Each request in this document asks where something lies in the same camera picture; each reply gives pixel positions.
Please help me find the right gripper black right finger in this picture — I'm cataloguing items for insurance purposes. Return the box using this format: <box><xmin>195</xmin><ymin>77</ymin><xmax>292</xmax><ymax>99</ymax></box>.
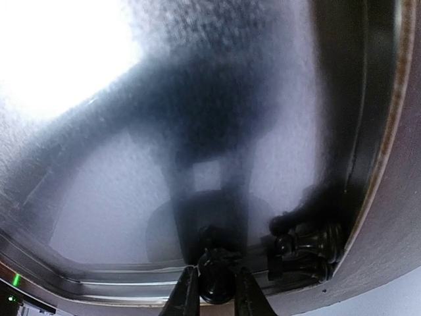
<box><xmin>234</xmin><ymin>266</ymin><xmax>275</xmax><ymax>316</ymax></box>

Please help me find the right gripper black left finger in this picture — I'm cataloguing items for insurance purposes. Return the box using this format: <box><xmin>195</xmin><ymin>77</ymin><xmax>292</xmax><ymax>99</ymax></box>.
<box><xmin>160</xmin><ymin>266</ymin><xmax>200</xmax><ymax>316</ymax></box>

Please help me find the black chess bishop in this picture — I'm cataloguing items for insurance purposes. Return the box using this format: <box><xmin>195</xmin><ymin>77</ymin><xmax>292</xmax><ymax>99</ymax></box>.
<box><xmin>197</xmin><ymin>248</ymin><xmax>243</xmax><ymax>305</ymax></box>

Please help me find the black chess rook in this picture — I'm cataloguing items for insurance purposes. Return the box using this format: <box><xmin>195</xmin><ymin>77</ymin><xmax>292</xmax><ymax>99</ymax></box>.
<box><xmin>267</xmin><ymin>255</ymin><xmax>334</xmax><ymax>283</ymax></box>

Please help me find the black chess pawn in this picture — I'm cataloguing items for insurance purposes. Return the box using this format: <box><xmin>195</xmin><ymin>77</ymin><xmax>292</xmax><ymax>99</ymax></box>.
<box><xmin>274</xmin><ymin>223</ymin><xmax>345</xmax><ymax>263</ymax></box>

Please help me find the wooden rimmed metal tray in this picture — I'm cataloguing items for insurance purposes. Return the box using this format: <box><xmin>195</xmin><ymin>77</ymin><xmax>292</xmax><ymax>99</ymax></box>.
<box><xmin>1</xmin><ymin>1</ymin><xmax>420</xmax><ymax>315</ymax></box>

